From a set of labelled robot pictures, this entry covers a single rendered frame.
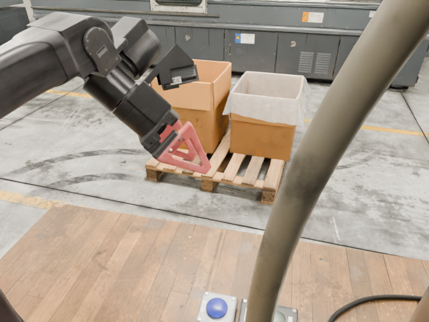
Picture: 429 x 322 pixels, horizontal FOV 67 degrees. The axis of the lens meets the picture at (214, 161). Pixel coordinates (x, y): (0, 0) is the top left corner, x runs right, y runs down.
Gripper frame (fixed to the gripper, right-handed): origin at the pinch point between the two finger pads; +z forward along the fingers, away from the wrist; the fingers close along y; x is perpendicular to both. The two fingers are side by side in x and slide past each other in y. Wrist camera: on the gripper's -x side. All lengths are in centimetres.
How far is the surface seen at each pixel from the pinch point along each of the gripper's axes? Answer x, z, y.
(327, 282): 1.6, 40.8, 4.0
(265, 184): -16, 95, 150
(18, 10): 14, -240, 656
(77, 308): 37.5, 5.0, 11.8
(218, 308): 18.1, 22.0, 1.2
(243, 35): -159, 51, 380
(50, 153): 83, -27, 262
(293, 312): 9.6, 32.4, -2.6
